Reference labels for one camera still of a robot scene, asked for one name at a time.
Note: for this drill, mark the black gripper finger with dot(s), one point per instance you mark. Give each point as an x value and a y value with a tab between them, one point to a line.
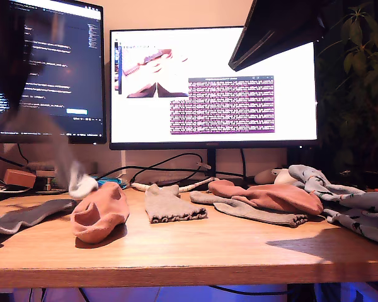
280	41
280	15
6	75
19	72

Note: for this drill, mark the white ribbed sock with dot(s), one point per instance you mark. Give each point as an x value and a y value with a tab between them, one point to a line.
34	215
82	185

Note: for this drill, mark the pale blue toucan sock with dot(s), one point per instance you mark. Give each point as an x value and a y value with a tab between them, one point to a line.
312	179
359	226

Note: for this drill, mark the salmon pink ankle sock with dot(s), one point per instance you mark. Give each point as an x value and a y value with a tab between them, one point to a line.
107	204
280	196

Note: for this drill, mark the dark code screen monitor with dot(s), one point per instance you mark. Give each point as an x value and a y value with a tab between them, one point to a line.
66	78

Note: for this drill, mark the green leafy houseplant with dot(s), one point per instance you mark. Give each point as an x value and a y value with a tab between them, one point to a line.
356	78

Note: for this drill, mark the white screen monitor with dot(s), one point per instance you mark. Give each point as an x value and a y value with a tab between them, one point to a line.
239	119

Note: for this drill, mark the white computer mouse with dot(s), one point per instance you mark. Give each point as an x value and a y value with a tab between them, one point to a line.
264	176

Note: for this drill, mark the blue plastic packet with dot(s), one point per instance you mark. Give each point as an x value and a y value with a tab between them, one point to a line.
113	181

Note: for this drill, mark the grey frilled cuff sock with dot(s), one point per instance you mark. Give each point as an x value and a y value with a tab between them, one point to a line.
245	210
170	204

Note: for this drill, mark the black table leg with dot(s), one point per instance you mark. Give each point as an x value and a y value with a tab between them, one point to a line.
299	294

